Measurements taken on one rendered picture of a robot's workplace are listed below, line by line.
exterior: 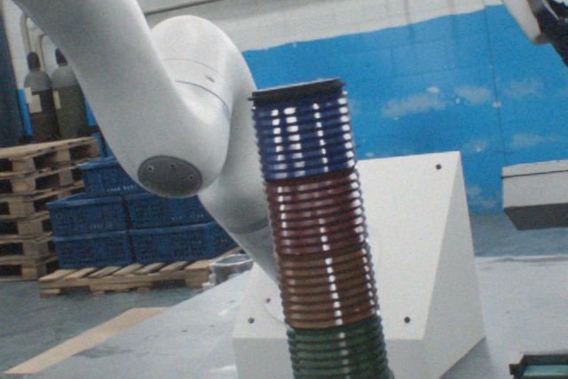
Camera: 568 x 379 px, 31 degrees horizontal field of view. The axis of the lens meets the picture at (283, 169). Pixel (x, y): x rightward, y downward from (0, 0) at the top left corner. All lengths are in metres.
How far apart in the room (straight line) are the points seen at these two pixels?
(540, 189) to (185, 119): 0.38
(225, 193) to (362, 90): 5.97
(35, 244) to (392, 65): 2.74
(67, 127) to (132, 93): 6.97
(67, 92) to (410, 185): 6.69
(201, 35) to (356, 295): 0.64
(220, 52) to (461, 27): 5.70
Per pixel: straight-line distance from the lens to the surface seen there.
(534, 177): 1.12
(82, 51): 1.08
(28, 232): 7.31
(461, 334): 1.43
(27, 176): 7.25
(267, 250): 1.31
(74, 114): 8.04
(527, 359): 1.00
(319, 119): 0.59
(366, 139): 7.22
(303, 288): 0.61
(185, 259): 6.31
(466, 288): 1.45
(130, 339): 1.82
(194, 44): 1.19
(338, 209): 0.60
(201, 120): 1.11
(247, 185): 1.24
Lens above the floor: 1.23
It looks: 6 degrees down
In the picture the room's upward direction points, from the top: 9 degrees counter-clockwise
